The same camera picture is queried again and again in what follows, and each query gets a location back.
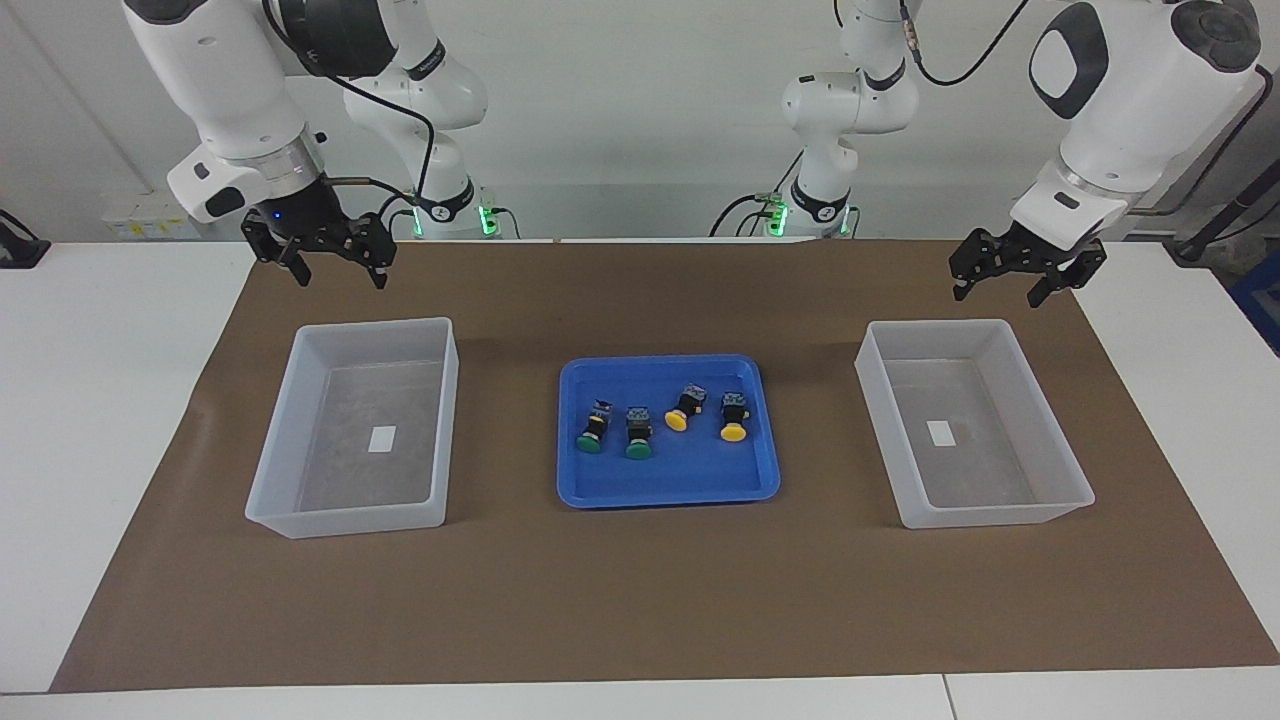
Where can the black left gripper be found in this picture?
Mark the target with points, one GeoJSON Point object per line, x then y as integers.
{"type": "Point", "coordinates": [1045, 255]}

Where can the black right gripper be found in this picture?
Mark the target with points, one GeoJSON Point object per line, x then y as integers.
{"type": "Point", "coordinates": [300, 212]}

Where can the green push button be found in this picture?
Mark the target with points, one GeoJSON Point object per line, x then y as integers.
{"type": "Point", "coordinates": [638, 449]}
{"type": "Point", "coordinates": [592, 441]}

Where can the yellow push button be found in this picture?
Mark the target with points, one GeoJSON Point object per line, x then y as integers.
{"type": "Point", "coordinates": [735, 432]}
{"type": "Point", "coordinates": [677, 421]}

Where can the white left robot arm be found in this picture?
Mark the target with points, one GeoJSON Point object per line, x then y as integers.
{"type": "Point", "coordinates": [1130, 100]}

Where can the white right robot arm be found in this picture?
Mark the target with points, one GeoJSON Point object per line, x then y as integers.
{"type": "Point", "coordinates": [230, 80]}

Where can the translucent white plastic box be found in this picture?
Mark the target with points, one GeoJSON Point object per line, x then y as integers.
{"type": "Point", "coordinates": [350, 400]}
{"type": "Point", "coordinates": [985, 470]}

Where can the green lit base connector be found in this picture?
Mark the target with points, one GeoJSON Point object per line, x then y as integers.
{"type": "Point", "coordinates": [488, 220]}
{"type": "Point", "coordinates": [775, 215]}

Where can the black stand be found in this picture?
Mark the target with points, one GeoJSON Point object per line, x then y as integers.
{"type": "Point", "coordinates": [1215, 225]}

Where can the white paper label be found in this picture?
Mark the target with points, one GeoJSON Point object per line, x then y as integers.
{"type": "Point", "coordinates": [940, 433]}
{"type": "Point", "coordinates": [382, 438]}

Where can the blue crate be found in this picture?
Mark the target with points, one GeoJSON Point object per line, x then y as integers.
{"type": "Point", "coordinates": [1262, 305]}

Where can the black clamp block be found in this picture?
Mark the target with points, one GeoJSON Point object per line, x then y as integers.
{"type": "Point", "coordinates": [18, 250]}

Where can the blue plastic tray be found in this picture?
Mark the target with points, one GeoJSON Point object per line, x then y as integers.
{"type": "Point", "coordinates": [690, 475]}

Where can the brown table mat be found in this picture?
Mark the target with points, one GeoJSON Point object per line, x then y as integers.
{"type": "Point", "coordinates": [640, 600]}

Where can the white wall socket strip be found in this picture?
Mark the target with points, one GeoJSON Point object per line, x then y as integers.
{"type": "Point", "coordinates": [150, 215]}

